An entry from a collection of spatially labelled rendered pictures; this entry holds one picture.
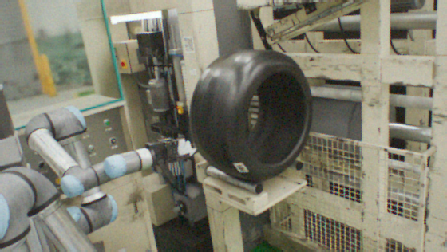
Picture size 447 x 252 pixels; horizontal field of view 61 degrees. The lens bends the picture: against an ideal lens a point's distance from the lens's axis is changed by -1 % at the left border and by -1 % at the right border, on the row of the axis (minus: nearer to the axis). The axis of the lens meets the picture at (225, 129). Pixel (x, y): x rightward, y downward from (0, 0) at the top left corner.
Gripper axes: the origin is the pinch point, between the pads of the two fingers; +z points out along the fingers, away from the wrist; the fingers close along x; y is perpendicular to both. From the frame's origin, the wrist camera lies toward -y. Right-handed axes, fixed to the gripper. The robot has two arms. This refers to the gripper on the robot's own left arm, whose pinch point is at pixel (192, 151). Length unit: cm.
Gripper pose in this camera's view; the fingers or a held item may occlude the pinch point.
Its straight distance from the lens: 152.7
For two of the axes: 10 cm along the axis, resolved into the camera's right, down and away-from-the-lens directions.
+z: 7.5, -1.8, 6.4
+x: -6.6, -1.6, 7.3
